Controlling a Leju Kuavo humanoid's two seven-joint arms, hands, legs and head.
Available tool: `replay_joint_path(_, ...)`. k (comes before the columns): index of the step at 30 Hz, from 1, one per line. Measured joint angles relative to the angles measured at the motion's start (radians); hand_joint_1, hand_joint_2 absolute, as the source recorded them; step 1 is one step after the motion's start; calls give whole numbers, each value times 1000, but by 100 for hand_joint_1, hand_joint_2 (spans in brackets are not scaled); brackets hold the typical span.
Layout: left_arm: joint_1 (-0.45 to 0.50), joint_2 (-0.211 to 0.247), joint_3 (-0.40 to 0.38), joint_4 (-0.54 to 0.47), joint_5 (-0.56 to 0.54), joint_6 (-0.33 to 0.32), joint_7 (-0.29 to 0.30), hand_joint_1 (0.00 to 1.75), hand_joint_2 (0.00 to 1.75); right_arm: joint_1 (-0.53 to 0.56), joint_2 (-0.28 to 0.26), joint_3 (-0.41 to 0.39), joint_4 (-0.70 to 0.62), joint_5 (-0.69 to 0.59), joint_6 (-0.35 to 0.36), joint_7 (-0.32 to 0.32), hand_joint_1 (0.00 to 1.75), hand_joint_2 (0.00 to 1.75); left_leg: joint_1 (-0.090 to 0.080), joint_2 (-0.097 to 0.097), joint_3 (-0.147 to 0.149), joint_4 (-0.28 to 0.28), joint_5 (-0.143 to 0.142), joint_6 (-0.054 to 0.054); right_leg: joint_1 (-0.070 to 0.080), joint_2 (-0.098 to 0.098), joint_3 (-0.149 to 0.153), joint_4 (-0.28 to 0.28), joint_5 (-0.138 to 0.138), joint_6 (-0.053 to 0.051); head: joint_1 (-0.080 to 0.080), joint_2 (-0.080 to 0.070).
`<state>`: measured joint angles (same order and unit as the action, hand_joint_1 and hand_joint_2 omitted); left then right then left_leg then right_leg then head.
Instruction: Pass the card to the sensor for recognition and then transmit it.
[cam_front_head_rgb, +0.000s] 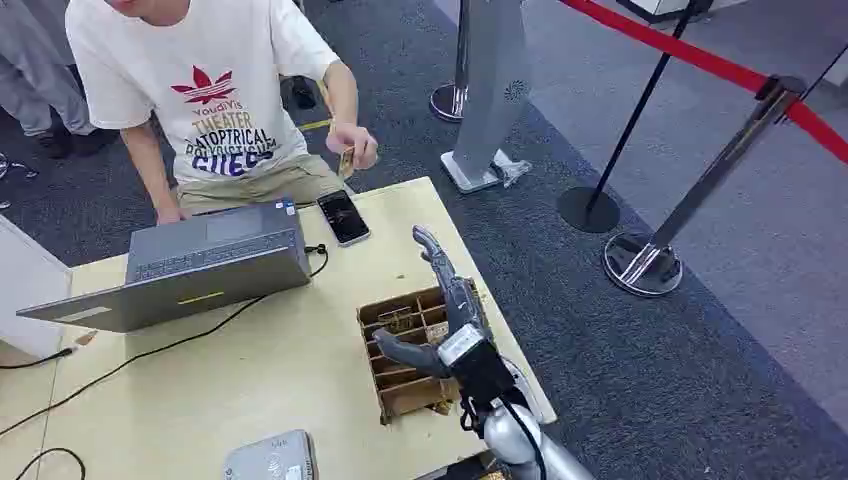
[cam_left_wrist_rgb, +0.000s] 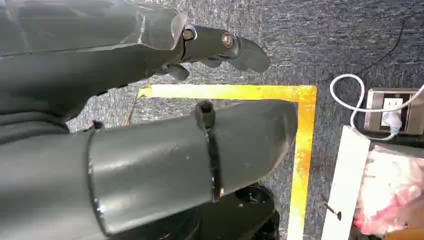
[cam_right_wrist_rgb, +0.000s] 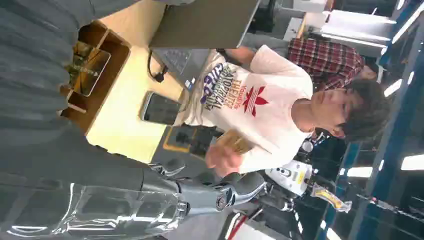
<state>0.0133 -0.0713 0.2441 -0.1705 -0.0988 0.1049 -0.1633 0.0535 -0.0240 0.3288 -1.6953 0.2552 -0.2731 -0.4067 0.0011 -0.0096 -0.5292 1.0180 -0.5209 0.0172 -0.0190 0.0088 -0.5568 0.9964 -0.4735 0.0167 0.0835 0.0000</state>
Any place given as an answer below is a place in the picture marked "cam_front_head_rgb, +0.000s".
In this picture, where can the person's right hand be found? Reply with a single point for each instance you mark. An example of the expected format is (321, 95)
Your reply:
(171, 215)

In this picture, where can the person's left hand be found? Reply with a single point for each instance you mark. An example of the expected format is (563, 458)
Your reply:
(358, 140)

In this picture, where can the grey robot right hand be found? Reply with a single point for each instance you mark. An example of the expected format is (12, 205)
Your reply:
(457, 301)

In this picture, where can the yellow floor tape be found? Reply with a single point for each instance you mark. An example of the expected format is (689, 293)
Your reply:
(316, 124)

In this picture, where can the small black object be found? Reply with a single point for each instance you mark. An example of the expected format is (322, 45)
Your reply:
(303, 93)

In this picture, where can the black smartphone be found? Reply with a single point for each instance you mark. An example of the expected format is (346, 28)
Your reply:
(342, 217)

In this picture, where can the grey laptop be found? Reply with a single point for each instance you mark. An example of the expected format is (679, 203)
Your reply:
(218, 278)

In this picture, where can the wooden card box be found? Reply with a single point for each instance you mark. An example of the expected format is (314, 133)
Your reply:
(404, 391)

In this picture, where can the clear plastic wrap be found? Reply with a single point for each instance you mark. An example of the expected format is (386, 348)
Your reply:
(513, 169)

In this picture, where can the brown tape scrap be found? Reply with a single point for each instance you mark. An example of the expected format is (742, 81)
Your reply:
(86, 338)

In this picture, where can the metal chair base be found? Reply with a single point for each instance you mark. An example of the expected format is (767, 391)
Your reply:
(16, 166)

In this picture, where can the white cabinet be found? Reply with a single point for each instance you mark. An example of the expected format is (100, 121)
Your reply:
(30, 298)

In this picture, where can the standing person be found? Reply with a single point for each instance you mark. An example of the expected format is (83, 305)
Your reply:
(33, 66)

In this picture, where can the silver grey device box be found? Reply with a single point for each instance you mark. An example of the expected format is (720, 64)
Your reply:
(272, 458)

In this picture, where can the red barrier belt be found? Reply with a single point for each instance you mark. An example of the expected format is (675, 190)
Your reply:
(702, 60)

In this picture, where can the thin black pole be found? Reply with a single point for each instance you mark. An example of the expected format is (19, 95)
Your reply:
(818, 81)

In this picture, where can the black and pale wrist camera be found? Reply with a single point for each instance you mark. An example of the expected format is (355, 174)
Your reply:
(484, 374)

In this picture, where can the chrome stanchion post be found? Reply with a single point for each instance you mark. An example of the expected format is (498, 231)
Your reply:
(450, 102)
(642, 265)

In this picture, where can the grey pedestal stand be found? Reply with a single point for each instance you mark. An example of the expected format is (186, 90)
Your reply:
(493, 86)

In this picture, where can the black stanchion post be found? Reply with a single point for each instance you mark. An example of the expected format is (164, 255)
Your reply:
(590, 208)

